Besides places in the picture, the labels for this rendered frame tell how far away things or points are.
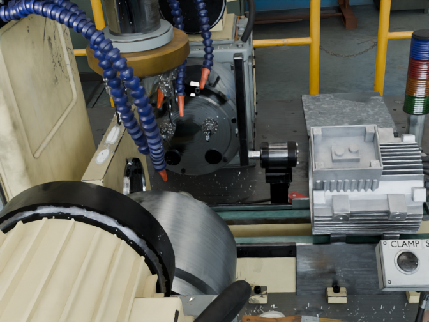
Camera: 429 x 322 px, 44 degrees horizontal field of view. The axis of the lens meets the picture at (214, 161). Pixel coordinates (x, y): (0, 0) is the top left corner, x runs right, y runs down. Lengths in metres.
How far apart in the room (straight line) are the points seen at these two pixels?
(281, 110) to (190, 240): 1.18
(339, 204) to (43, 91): 0.58
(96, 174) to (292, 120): 1.00
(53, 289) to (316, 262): 0.75
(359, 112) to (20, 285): 1.30
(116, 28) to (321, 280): 0.63
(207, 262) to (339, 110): 0.96
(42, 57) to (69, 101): 0.14
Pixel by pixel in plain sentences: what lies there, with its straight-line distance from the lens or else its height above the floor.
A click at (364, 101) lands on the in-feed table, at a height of 0.92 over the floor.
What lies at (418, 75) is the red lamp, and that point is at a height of 1.13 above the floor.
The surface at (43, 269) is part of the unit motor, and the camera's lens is 0.43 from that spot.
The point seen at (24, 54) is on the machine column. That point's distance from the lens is 0.99.
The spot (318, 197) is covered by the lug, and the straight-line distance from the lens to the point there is 1.00.
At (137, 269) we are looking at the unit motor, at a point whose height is 1.32.
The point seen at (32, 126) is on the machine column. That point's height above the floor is 1.22.
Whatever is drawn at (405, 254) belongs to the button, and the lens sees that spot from 0.85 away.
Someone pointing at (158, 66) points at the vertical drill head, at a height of 1.31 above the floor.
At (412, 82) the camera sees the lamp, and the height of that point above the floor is 1.11.
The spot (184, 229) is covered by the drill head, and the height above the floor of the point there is 1.15.
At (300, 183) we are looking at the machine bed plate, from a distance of 1.49.
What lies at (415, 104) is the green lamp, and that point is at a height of 1.06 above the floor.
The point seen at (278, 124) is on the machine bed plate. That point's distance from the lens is 1.79.
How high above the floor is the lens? 1.62
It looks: 31 degrees down
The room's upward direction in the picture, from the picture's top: 5 degrees counter-clockwise
